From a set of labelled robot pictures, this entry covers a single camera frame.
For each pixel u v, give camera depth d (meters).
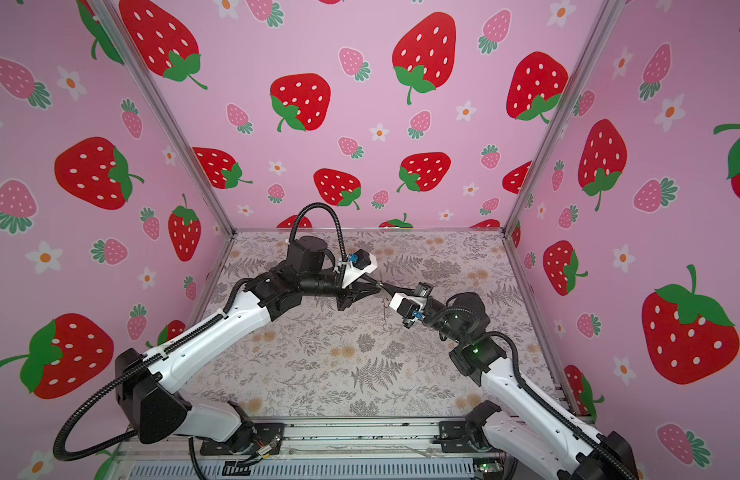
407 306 0.52
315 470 0.70
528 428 0.47
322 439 0.76
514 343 0.57
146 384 0.40
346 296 0.61
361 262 0.58
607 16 0.69
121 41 0.72
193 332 0.45
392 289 0.64
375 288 0.67
